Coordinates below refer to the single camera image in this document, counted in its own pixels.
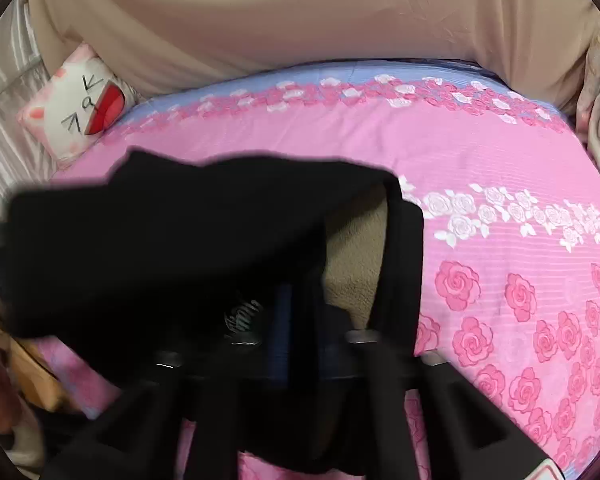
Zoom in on white cartoon face pillow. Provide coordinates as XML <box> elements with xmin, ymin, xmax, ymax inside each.
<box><xmin>16</xmin><ymin>42</ymin><xmax>131</xmax><ymax>171</ymax></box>

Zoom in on pink rose bedsheet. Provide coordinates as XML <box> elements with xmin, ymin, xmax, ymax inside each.
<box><xmin>30</xmin><ymin>57</ymin><xmax>600</xmax><ymax>480</ymax></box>

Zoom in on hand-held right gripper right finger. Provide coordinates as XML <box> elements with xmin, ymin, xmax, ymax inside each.
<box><xmin>295</xmin><ymin>305</ymin><xmax>553</xmax><ymax>480</ymax></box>

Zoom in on brown cloth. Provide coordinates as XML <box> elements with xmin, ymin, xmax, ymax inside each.
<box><xmin>0</xmin><ymin>305</ymin><xmax>68</xmax><ymax>461</ymax></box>

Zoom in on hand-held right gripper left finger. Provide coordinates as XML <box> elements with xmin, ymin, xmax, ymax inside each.
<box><xmin>40</xmin><ymin>285</ymin><xmax>296</xmax><ymax>480</ymax></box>

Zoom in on black pants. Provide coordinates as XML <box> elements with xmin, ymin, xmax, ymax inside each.
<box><xmin>2</xmin><ymin>147</ymin><xmax>426</xmax><ymax>476</ymax></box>

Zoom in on silver satin curtain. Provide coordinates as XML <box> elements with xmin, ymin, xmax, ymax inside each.
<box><xmin>0</xmin><ymin>0</ymin><xmax>56</xmax><ymax>223</ymax></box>

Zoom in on beige cloth headboard cover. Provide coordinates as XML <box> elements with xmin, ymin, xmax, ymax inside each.
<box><xmin>25</xmin><ymin>0</ymin><xmax>600</xmax><ymax>111</ymax></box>

